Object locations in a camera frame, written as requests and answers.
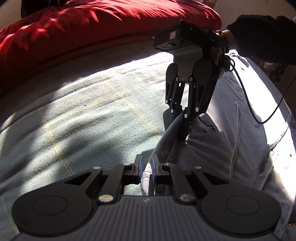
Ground grey sweatpants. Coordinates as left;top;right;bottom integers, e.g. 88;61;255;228
154;50;295;240

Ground black sleeve right forearm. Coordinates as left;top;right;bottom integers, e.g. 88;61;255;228
227;15;295;65

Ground person's right hand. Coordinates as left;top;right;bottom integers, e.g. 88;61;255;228
212;30;238;65

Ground green plaid bed blanket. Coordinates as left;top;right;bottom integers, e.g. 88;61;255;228
1;41;173;240

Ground red duvet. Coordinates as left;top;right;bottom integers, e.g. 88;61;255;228
1;1;222;92

